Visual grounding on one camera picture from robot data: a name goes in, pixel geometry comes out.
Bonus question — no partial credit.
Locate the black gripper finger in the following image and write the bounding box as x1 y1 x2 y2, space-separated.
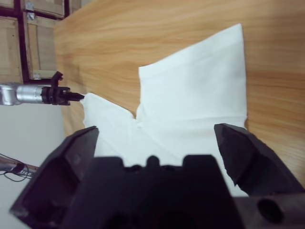
213 123 305 197

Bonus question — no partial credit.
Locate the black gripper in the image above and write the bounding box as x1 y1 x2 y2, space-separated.
10 71 100 229

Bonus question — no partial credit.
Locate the white T-shirt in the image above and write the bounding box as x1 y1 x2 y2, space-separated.
80 23 250 198

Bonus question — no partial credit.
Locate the thin rod with black label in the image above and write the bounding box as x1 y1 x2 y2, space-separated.
0 154 39 178

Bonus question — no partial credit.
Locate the wooden crate with dark frame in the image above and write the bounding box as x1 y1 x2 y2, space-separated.
0 0 79 81

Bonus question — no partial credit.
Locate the thin black floor cable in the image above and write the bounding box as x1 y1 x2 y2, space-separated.
3 163 33 183

